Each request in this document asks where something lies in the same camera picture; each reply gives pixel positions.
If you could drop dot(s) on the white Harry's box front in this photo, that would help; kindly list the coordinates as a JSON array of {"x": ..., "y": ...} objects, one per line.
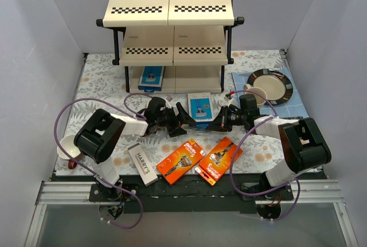
[{"x": 142, "y": 164}]

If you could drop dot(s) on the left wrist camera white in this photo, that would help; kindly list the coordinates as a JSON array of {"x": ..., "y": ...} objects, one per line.
[{"x": 168, "y": 99}]

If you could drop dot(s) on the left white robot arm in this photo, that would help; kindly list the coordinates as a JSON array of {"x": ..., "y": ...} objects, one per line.
[{"x": 99, "y": 135}]

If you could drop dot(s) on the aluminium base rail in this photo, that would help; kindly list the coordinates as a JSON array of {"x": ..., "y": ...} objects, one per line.
[{"x": 189, "y": 213}]

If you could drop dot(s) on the dark rimmed plate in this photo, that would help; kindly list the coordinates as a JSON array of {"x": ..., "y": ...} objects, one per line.
[{"x": 275, "y": 84}]

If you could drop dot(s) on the orange gillette razor pack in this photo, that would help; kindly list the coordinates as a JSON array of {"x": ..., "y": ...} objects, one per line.
[
  {"x": 179, "y": 162},
  {"x": 214, "y": 165}
]

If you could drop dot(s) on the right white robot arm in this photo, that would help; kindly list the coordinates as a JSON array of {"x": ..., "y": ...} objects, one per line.
[{"x": 303, "y": 145}]

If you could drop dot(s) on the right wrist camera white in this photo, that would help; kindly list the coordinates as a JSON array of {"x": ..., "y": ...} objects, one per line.
[{"x": 231, "y": 100}]

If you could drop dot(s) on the floral table mat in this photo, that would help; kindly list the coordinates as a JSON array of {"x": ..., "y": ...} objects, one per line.
[{"x": 102, "y": 85}]

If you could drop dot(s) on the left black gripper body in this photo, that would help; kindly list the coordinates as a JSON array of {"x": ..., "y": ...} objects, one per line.
[{"x": 171, "y": 117}]

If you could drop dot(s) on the beige ceramic mug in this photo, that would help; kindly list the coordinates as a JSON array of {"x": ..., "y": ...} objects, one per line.
[{"x": 259, "y": 94}]

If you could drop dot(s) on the blue checked cloth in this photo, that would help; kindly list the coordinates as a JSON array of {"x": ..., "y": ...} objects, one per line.
[{"x": 292, "y": 108}]

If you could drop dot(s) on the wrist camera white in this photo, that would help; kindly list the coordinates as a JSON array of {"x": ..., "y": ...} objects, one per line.
[
  {"x": 231, "y": 100},
  {"x": 168, "y": 99}
]

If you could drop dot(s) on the blue razor box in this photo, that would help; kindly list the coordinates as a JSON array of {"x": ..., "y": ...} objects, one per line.
[
  {"x": 200, "y": 109},
  {"x": 151, "y": 78}
]

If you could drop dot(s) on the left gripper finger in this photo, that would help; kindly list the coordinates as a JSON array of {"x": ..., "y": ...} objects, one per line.
[
  {"x": 183, "y": 117},
  {"x": 176, "y": 131}
]

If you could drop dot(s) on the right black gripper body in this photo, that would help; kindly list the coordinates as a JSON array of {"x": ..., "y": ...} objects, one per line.
[{"x": 224, "y": 118}]

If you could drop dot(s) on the beige three-tier shelf rack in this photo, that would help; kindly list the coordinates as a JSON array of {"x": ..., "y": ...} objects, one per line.
[{"x": 191, "y": 39}]

